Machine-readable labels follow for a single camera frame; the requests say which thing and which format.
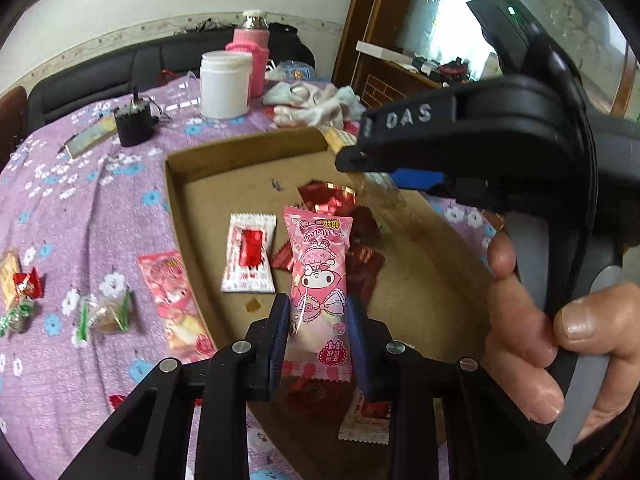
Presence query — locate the bottle with pink sleeve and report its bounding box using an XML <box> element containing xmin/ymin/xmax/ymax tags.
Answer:
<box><xmin>224</xmin><ymin>9</ymin><xmax>271</xmax><ymax>99</ymax></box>

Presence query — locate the white flat box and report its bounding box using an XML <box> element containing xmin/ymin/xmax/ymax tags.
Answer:
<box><xmin>355</xmin><ymin>39</ymin><xmax>417</xmax><ymax>62</ymax></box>

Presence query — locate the clear plastic cup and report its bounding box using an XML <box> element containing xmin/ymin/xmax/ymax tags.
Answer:
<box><xmin>161</xmin><ymin>72</ymin><xmax>202</xmax><ymax>112</ymax></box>

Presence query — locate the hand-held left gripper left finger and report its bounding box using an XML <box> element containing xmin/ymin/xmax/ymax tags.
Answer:
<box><xmin>60</xmin><ymin>292</ymin><xmax>292</xmax><ymax>480</ymax></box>

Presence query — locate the clear green-edged pastry packet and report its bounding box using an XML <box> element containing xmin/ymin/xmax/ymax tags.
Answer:
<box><xmin>71</xmin><ymin>289</ymin><xmax>137</xmax><ymax>349</ymax></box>

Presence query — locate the person's right hand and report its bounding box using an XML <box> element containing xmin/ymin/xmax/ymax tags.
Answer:
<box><xmin>486</xmin><ymin>232</ymin><xmax>640</xmax><ymax>444</ymax></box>

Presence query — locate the notebook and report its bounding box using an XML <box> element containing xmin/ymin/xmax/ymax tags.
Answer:
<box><xmin>64</xmin><ymin>114</ymin><xmax>119</xmax><ymax>157</ymax></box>

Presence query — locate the white crumpled cloth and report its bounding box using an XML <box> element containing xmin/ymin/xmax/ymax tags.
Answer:
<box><xmin>261</xmin><ymin>82</ymin><xmax>367</xmax><ymax>129</ymax></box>

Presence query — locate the red white-print candy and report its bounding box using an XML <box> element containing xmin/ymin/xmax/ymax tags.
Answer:
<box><xmin>12</xmin><ymin>267</ymin><xmax>47</xmax><ymax>302</ymax></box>

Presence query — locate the dark cloth pile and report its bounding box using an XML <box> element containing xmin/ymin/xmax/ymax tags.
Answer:
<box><xmin>171</xmin><ymin>18</ymin><xmax>222</xmax><ymax>37</ymax></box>

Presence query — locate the green candy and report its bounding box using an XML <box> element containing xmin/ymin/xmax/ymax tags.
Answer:
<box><xmin>0</xmin><ymin>299</ymin><xmax>39</xmax><ymax>337</ymax></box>

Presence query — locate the white red-label snack packet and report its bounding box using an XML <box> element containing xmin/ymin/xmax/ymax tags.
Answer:
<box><xmin>220</xmin><ymin>212</ymin><xmax>278</xmax><ymax>294</ymax></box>
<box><xmin>337</xmin><ymin>389</ymin><xmax>392</xmax><ymax>447</ymax></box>

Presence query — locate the small red candy packet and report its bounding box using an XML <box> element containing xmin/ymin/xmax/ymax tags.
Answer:
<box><xmin>271</xmin><ymin>241</ymin><xmax>297</xmax><ymax>274</ymax></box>

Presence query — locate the cardboard box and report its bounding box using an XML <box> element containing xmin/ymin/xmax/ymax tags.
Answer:
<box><xmin>164</xmin><ymin>127</ymin><xmax>503</xmax><ymax>461</ymax></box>

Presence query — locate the pink cartoon snack packet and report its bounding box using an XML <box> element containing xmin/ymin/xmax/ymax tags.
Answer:
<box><xmin>280</xmin><ymin>205</ymin><xmax>357</xmax><ymax>383</ymax></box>
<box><xmin>137</xmin><ymin>251</ymin><xmax>217</xmax><ymax>367</ymax></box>

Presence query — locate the wooden cabinet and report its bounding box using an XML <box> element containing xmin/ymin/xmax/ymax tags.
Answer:
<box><xmin>331</xmin><ymin>0</ymin><xmax>640</xmax><ymax>128</ymax></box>

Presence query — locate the black sofa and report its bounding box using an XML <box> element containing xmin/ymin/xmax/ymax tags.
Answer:
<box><xmin>26</xmin><ymin>22</ymin><xmax>317</xmax><ymax>127</ymax></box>

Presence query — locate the brown armchair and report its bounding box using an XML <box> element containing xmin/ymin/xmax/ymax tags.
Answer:
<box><xmin>0</xmin><ymin>85</ymin><xmax>29</xmax><ymax>162</ymax></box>

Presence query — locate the clear cracker packet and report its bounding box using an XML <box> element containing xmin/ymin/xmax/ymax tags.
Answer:
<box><xmin>319</xmin><ymin>127</ymin><xmax>407</xmax><ymax>207</ymax></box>

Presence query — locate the white plastic jar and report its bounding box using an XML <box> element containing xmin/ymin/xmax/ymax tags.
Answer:
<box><xmin>199</xmin><ymin>50</ymin><xmax>253</xmax><ymax>120</ymax></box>

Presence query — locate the purple floral tablecloth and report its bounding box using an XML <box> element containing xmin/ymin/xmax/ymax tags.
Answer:
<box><xmin>0</xmin><ymin>77</ymin><xmax>507</xmax><ymax>480</ymax></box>

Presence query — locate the large red snack packet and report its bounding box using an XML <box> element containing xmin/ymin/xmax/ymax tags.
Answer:
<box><xmin>344</xmin><ymin>209</ymin><xmax>387</xmax><ymax>307</ymax></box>

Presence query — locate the blue printed package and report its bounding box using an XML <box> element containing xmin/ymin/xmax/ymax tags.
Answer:
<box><xmin>274</xmin><ymin>59</ymin><xmax>317</xmax><ymax>82</ymax></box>

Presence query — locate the yellowish cracker packet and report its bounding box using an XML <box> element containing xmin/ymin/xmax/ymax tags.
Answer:
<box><xmin>0</xmin><ymin>249</ymin><xmax>24</xmax><ymax>311</ymax></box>

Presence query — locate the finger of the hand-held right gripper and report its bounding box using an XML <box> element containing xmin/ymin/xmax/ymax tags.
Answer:
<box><xmin>334</xmin><ymin>87</ymin><xmax>468</xmax><ymax>175</ymax></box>
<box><xmin>391</xmin><ymin>170</ymin><xmax>507</xmax><ymax>214</ymax></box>

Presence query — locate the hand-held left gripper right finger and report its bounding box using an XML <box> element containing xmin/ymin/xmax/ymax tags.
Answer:
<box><xmin>346</xmin><ymin>295</ymin><xmax>571</xmax><ymax>480</ymax></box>

